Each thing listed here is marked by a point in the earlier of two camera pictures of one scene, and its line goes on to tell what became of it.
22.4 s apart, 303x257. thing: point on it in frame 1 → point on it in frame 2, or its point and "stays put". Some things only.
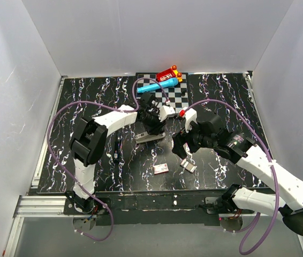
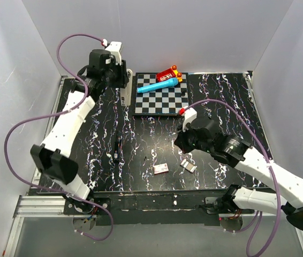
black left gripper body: (152, 120) → (116, 76)
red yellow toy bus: (169, 74) stays put
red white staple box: (160, 168) stays put
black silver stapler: (144, 137) → (126, 92)
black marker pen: (116, 151) stays put
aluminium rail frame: (34, 204) stays put
